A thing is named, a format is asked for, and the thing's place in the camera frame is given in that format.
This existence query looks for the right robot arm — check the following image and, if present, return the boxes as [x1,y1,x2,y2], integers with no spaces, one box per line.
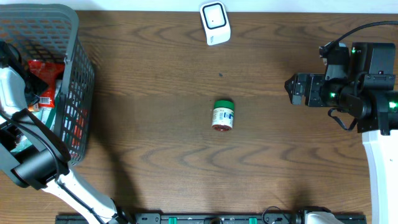
[285,42,397,223]

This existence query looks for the small orange box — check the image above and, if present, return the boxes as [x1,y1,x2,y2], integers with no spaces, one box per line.
[28,103,40,112]

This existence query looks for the green lid jar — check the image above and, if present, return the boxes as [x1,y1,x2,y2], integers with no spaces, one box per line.
[211,100,234,131]

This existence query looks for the grey plastic mesh basket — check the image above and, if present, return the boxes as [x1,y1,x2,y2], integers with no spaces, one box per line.
[1,4,95,165]

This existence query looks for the light green wipes pack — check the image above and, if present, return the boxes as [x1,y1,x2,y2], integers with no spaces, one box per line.
[11,136,31,153]

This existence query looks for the red snack bag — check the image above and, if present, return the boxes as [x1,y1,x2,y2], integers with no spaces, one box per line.
[28,60,65,108]

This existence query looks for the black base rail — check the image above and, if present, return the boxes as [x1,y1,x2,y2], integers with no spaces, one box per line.
[55,213,367,224]

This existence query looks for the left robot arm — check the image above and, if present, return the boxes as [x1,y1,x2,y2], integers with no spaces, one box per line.
[1,42,135,223]

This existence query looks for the white barcode scanner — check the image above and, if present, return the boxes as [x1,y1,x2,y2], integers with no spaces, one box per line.
[200,1,231,45]

